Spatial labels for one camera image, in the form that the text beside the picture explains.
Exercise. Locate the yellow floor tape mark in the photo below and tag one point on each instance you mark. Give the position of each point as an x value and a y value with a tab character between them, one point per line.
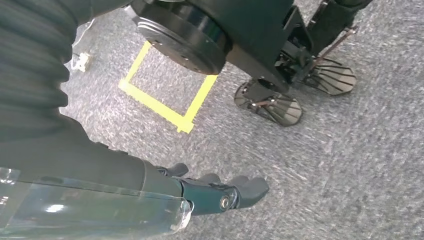
155	106

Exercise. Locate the black robot right foot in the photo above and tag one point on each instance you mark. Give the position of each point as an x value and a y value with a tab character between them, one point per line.
281	112

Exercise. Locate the black robot foot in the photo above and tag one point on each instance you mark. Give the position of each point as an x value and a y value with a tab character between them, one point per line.
281	112
334	78

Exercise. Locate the black robot right leg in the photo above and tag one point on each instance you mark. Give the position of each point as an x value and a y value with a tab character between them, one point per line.
198	33

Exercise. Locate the black robot left foot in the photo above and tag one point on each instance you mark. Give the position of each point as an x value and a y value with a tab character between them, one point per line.
334	78

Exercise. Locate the white floor socket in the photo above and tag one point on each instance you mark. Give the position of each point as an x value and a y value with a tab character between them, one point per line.
81	62

